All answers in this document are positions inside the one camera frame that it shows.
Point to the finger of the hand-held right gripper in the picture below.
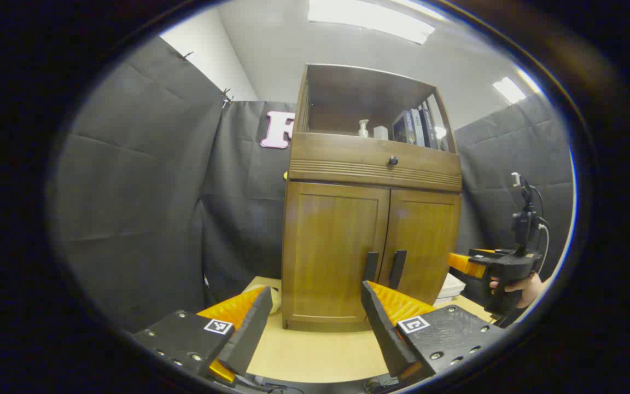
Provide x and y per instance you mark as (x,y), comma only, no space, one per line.
(465,262)

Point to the wooden double-door shoe cabinet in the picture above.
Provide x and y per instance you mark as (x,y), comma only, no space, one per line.
(348,87)

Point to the small white jar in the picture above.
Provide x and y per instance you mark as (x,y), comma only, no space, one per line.
(380,133)

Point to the stack of white flat boxes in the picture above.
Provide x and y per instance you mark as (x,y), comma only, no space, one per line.
(450,287)

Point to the small ceiling light panel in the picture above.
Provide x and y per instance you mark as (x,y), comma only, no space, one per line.
(509,90)

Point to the wooden cabinet door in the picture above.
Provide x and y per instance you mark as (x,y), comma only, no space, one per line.
(424,235)
(326,246)

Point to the dark blue book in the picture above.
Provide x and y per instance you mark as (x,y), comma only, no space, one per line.
(429,128)
(401,128)

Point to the large ceiling light panel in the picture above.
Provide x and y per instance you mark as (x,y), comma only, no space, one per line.
(369,19)

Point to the wooden cabinet drawer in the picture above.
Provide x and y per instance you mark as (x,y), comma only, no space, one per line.
(348,156)

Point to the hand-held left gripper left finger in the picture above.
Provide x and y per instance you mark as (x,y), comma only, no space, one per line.
(249,334)

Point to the white pump bottle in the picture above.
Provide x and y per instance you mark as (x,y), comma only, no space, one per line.
(363,130)

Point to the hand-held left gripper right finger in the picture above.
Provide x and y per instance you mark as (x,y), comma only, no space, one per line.
(383,328)

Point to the yellow plush toy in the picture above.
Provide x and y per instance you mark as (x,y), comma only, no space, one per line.
(275,300)

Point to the grey spine book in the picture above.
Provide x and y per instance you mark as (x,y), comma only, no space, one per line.
(418,127)

